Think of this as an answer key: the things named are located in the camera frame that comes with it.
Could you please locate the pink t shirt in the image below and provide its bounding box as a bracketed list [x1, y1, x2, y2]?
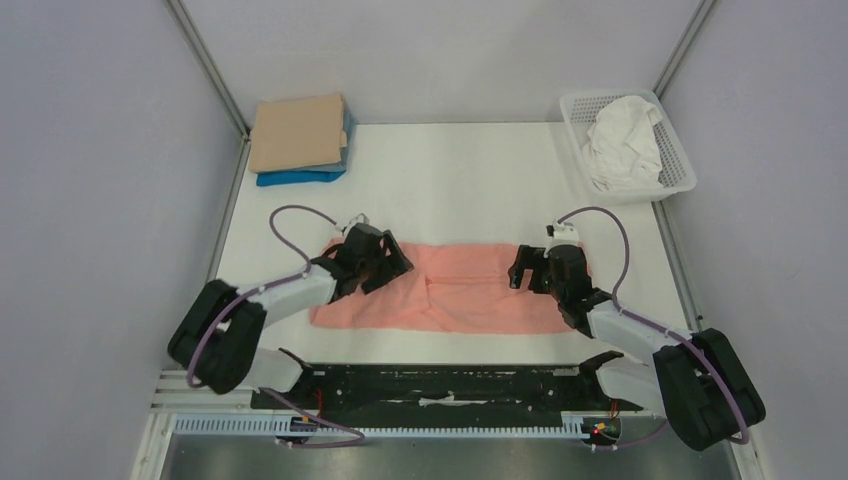
[309, 243, 572, 335]

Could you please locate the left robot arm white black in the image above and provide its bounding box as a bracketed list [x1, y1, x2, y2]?
[167, 222, 414, 408]

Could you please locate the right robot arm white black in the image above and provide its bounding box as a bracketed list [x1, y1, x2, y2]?
[508, 244, 766, 451]

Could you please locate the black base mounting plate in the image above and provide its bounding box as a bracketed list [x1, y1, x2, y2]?
[285, 363, 640, 428]

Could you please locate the folded blue t shirt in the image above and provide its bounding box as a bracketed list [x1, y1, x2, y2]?
[256, 171, 345, 187]

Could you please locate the white t shirt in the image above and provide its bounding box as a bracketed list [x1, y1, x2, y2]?
[581, 95, 663, 192]

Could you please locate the folded grey-blue t shirt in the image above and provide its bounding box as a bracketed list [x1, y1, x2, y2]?
[295, 106, 357, 177]

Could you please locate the folded beige t shirt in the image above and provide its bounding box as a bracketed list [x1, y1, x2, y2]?
[248, 93, 348, 174]

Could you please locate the white plastic basket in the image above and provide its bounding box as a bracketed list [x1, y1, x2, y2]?
[559, 88, 697, 206]

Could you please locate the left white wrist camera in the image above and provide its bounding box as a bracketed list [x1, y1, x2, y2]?
[340, 213, 370, 235]

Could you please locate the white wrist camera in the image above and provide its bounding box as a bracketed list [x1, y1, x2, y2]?
[340, 213, 370, 235]
[546, 222, 581, 248]

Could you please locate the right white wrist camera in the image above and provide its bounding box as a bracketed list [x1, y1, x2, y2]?
[546, 222, 581, 248]

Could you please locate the white slotted cable duct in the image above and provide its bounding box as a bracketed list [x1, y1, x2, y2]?
[173, 413, 600, 441]

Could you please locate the aluminium frame rail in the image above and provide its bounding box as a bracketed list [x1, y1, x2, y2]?
[163, 0, 250, 141]

